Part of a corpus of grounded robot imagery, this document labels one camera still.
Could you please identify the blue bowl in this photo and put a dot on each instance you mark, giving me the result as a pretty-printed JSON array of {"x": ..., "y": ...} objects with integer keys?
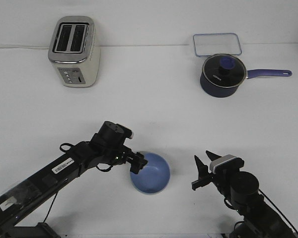
[{"x": 155, "y": 175}]

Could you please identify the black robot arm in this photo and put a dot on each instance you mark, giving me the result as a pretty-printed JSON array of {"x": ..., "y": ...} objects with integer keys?
[
  {"x": 241, "y": 192},
  {"x": 105, "y": 147}
]

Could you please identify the dark blue saucepan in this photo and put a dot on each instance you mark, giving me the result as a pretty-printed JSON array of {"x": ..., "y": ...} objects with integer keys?
[{"x": 218, "y": 91}]

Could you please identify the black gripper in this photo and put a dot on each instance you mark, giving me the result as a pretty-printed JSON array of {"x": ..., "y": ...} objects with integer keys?
[
  {"x": 204, "y": 177},
  {"x": 137, "y": 160}
]

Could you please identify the clear blue-rimmed container lid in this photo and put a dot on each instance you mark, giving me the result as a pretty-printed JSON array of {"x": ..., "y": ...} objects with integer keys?
[{"x": 215, "y": 43}]

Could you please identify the silver two-slot toaster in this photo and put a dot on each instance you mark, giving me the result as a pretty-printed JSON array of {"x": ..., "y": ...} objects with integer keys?
[{"x": 74, "y": 51}]

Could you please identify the glass pot lid blue knob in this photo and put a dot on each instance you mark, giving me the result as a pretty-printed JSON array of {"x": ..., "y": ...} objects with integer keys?
[{"x": 224, "y": 70}]

